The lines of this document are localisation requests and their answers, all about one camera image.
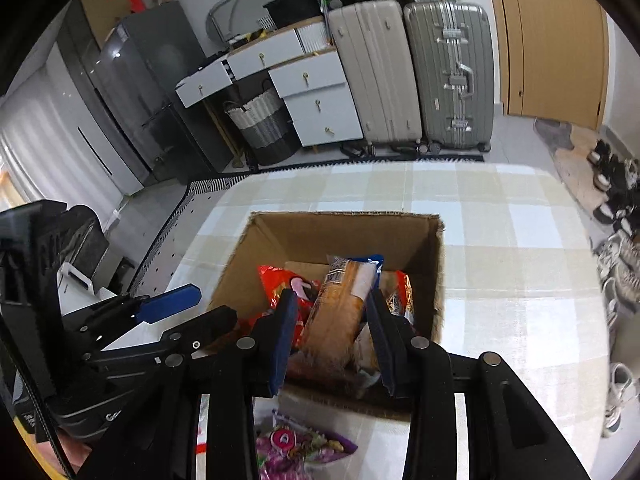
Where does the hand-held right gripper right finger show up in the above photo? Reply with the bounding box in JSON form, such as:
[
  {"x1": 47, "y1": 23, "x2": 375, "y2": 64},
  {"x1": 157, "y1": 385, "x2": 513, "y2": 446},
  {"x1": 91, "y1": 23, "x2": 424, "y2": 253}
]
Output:
[{"x1": 365, "y1": 287, "x2": 591, "y2": 480}]

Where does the blue cookie packet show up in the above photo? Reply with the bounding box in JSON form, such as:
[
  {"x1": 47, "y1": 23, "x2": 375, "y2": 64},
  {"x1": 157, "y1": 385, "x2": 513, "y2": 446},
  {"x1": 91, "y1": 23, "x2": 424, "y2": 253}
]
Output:
[{"x1": 350, "y1": 254, "x2": 386, "y2": 273}]

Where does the brown cardboard box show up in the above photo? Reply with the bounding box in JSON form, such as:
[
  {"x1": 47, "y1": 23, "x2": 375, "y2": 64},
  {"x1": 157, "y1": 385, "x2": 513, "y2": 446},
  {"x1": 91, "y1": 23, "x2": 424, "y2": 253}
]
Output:
[{"x1": 207, "y1": 211, "x2": 446, "y2": 421}]

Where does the purple packet with pink ring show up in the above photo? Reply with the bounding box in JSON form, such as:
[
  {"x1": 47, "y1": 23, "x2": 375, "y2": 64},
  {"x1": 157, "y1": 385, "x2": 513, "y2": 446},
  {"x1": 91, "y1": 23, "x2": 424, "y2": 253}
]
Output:
[{"x1": 254, "y1": 409, "x2": 359, "y2": 480}]

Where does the tan board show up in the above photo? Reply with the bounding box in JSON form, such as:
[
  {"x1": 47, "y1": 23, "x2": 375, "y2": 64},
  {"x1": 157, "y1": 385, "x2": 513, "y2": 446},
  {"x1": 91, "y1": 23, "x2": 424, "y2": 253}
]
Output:
[{"x1": 80, "y1": 0, "x2": 131, "y2": 46}]

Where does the red cookie packet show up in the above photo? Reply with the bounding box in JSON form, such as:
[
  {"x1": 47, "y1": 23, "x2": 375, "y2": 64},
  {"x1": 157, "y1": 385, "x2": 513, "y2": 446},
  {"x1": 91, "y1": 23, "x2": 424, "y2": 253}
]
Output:
[{"x1": 257, "y1": 265, "x2": 323, "y2": 351}]

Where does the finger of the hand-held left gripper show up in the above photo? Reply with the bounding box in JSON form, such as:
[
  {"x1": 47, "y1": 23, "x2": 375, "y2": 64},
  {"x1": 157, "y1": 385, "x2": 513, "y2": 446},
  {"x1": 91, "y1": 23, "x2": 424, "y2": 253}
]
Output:
[
  {"x1": 82, "y1": 306, "x2": 238, "y2": 363},
  {"x1": 75, "y1": 284, "x2": 201, "y2": 341}
]

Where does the white bin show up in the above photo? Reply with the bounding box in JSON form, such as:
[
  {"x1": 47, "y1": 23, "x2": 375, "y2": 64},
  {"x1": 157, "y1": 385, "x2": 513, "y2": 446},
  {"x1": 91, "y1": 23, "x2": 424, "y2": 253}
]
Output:
[{"x1": 57, "y1": 265, "x2": 118, "y2": 312}]

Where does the beige suitcase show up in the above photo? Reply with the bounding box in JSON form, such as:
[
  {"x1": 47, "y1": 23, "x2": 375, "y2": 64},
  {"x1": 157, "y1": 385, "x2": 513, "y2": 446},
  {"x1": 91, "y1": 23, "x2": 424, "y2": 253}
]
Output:
[{"x1": 327, "y1": 0, "x2": 423, "y2": 155}]

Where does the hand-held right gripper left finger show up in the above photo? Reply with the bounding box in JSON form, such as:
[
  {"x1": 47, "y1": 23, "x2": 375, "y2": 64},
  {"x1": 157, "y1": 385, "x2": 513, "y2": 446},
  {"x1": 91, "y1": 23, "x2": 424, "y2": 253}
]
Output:
[{"x1": 150, "y1": 287, "x2": 301, "y2": 480}]

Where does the woven laundry basket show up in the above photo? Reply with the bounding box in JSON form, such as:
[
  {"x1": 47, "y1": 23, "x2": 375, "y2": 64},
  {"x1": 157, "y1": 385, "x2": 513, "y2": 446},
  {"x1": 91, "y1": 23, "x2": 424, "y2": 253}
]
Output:
[{"x1": 222, "y1": 87, "x2": 301, "y2": 166}]

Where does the orange bread packet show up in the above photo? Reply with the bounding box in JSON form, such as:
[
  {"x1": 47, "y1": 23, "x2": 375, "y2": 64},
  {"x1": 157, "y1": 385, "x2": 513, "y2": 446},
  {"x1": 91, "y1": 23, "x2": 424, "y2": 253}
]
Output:
[{"x1": 300, "y1": 255, "x2": 383, "y2": 376}]

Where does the white drawer unit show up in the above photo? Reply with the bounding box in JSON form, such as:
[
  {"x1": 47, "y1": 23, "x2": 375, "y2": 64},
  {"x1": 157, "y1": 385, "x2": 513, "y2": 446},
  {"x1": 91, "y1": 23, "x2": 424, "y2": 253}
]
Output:
[{"x1": 268, "y1": 47, "x2": 364, "y2": 148}]

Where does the red triangular chip packet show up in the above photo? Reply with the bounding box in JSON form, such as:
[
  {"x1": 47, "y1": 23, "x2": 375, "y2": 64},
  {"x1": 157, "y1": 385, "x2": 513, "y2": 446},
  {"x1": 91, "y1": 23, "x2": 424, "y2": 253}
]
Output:
[{"x1": 390, "y1": 270, "x2": 416, "y2": 326}]

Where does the grey doormat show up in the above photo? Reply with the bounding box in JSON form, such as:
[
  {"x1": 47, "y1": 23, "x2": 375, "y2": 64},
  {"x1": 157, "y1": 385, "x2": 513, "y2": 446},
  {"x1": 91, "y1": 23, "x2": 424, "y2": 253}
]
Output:
[{"x1": 532, "y1": 117, "x2": 576, "y2": 153}]

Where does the dark cloth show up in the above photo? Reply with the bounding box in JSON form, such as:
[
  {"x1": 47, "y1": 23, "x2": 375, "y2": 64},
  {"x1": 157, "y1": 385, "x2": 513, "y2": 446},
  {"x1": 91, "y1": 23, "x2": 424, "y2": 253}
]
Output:
[{"x1": 60, "y1": 205, "x2": 110, "y2": 281}]

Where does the grey refrigerator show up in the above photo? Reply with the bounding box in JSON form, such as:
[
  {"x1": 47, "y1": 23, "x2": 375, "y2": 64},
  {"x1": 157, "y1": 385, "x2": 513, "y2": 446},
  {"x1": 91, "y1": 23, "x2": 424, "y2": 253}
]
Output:
[{"x1": 77, "y1": 0, "x2": 236, "y2": 186}]

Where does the brown floor mat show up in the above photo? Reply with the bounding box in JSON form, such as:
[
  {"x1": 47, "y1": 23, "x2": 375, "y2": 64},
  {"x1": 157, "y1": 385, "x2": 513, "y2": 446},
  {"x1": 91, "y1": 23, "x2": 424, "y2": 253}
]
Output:
[{"x1": 550, "y1": 125, "x2": 617, "y2": 217}]

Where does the black storage box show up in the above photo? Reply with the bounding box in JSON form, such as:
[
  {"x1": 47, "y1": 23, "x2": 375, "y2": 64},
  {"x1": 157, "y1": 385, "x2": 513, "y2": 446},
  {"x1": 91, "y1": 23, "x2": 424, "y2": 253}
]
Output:
[{"x1": 263, "y1": 0, "x2": 321, "y2": 28}]

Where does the silver suitcase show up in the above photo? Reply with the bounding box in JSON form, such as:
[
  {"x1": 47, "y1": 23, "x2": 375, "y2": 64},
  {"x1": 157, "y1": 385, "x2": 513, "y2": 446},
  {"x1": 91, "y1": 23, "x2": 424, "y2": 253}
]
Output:
[{"x1": 402, "y1": 0, "x2": 496, "y2": 155}]

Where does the white curtain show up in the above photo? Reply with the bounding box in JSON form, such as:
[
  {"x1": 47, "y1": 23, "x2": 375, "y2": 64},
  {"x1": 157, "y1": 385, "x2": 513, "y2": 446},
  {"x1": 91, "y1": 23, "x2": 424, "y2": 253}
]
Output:
[{"x1": 0, "y1": 100, "x2": 106, "y2": 211}]

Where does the dark glass cabinet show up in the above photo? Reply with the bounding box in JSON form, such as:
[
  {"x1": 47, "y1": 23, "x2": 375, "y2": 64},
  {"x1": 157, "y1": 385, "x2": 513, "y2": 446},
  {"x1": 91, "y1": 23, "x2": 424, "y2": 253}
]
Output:
[{"x1": 55, "y1": 0, "x2": 156, "y2": 191}]

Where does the grey metal tube frame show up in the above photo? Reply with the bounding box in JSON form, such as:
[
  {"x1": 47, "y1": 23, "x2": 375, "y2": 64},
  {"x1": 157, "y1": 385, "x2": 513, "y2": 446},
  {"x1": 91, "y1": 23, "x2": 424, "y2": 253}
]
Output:
[{"x1": 207, "y1": 0, "x2": 273, "y2": 42}]

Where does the pile of loose shoes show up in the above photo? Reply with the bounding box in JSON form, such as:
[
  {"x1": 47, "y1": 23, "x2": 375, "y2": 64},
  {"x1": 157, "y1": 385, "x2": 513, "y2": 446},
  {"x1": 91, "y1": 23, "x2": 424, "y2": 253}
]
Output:
[{"x1": 585, "y1": 137, "x2": 640, "y2": 441}]

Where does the wooden door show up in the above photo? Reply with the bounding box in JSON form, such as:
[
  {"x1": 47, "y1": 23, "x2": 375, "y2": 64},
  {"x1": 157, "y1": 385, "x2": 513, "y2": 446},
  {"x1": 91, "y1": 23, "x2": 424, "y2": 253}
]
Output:
[{"x1": 482, "y1": 0, "x2": 611, "y2": 131}]

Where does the white desk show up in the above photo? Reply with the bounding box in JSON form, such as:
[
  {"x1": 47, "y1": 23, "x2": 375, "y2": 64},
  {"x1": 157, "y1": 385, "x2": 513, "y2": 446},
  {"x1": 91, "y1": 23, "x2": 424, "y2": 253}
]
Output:
[{"x1": 175, "y1": 15, "x2": 341, "y2": 108}]

